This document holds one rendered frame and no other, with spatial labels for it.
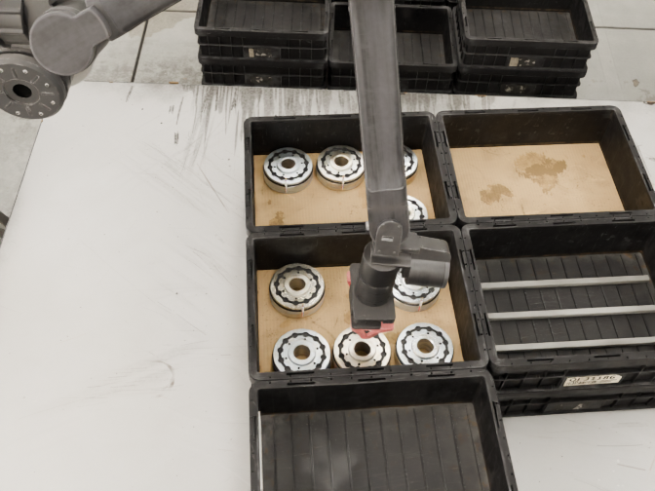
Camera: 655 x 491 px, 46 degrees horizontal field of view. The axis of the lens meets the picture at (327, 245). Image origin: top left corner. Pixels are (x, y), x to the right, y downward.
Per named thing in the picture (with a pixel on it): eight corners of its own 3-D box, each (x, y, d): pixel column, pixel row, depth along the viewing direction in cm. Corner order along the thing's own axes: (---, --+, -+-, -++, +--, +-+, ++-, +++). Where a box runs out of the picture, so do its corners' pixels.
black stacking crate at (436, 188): (250, 268, 152) (247, 234, 143) (247, 156, 170) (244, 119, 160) (447, 259, 155) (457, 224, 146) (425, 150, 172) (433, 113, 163)
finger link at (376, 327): (382, 312, 130) (392, 283, 123) (387, 350, 127) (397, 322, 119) (342, 312, 130) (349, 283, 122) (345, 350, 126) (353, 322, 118)
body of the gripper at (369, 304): (388, 269, 126) (396, 244, 119) (394, 324, 120) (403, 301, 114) (348, 269, 125) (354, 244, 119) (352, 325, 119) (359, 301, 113)
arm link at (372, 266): (365, 232, 113) (364, 265, 110) (411, 237, 113) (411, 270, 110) (359, 258, 119) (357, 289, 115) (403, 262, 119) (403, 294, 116)
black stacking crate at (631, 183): (449, 259, 155) (459, 224, 146) (427, 150, 172) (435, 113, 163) (641, 250, 158) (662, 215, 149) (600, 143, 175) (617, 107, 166)
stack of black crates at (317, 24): (207, 136, 264) (192, 29, 227) (216, 76, 281) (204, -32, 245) (324, 140, 264) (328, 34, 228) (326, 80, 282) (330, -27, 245)
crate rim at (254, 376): (249, 387, 127) (248, 381, 125) (246, 240, 144) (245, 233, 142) (488, 373, 130) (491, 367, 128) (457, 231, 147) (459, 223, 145)
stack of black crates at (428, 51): (325, 139, 265) (327, 62, 237) (327, 79, 282) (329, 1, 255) (442, 143, 265) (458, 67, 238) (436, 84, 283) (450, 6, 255)
